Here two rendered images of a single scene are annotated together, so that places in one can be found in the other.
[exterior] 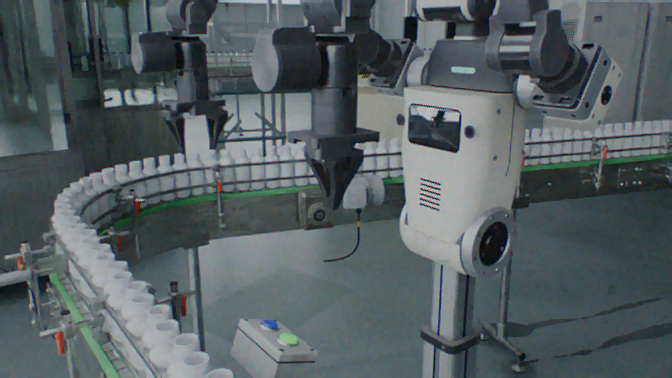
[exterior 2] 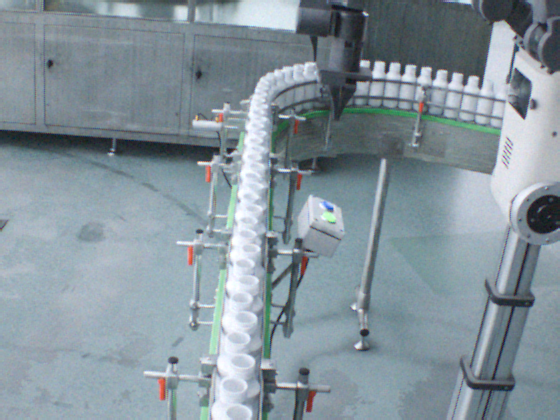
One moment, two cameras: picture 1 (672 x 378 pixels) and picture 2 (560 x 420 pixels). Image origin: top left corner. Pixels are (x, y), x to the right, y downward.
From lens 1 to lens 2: 89 cm
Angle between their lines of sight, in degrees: 33
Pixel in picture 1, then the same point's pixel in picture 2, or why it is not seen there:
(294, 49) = (312, 12)
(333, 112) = (337, 55)
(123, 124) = (423, 19)
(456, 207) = (515, 168)
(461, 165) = (524, 132)
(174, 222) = (372, 128)
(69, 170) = not seen: hidden behind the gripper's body
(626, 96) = not seen: outside the picture
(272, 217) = (470, 154)
